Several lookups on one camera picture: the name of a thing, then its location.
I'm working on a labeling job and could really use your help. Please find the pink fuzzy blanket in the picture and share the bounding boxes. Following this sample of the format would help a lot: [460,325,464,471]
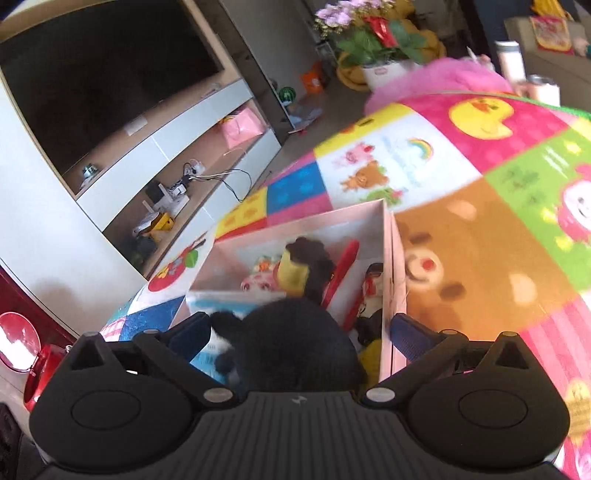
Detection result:
[364,55,515,116]

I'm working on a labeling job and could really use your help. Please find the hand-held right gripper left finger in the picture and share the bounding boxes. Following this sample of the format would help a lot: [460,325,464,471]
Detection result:
[65,311,236,407]

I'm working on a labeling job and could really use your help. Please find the white wooden media cabinet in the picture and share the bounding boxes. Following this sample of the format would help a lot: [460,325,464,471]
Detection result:
[0,0,282,333]

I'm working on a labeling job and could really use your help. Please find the pink cardboard box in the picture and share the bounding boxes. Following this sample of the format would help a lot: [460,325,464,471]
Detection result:
[168,198,409,384]

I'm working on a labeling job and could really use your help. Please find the black plush toy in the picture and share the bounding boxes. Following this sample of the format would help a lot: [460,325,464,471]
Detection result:
[210,298,368,398]

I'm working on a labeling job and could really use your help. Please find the potted pink orchid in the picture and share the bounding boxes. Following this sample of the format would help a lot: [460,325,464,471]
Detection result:
[314,0,428,90]

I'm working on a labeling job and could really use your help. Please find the yellow cartoon bag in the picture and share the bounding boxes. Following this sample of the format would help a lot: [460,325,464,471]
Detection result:
[529,0,575,54]

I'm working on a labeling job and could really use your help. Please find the black flat television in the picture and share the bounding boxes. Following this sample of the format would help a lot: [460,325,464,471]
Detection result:
[0,0,227,174]

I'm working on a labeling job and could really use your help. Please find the white and red foam rocket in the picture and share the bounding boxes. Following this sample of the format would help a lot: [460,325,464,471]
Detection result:
[321,239,365,333]

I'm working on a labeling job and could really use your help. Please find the yellow pudding toy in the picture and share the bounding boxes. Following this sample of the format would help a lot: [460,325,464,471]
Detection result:
[274,236,335,305]

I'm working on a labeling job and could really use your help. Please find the metal cup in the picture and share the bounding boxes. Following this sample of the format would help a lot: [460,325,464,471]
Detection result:
[526,75,561,107]

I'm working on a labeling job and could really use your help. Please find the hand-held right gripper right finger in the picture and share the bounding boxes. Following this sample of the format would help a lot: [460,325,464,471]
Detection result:
[362,314,532,407]

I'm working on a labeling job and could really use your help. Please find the pink gift bag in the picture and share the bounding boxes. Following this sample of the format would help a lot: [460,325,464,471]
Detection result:
[219,108,266,149]

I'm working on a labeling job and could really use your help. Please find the blue white wet wipes packet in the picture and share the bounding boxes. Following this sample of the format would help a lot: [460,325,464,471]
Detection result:
[187,295,278,384]

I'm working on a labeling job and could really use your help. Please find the beige sofa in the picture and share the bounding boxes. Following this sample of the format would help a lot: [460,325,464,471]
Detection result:
[503,16,591,114]

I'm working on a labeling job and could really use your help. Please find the red glossy round object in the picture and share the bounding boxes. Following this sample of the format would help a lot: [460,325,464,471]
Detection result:
[23,344,70,414]
[0,311,33,372]

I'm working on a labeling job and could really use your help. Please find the colourful cartoon play mat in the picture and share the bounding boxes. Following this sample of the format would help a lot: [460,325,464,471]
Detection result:
[99,90,591,480]

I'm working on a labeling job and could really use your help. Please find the pink pig spinning toy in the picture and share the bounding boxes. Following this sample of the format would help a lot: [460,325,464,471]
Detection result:
[240,256,284,292]

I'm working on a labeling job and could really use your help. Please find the white canister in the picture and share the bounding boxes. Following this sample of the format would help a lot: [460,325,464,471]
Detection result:
[495,41,527,81]

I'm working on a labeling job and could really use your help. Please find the red black wind-up doll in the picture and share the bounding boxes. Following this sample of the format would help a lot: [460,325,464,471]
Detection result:
[355,262,386,344]

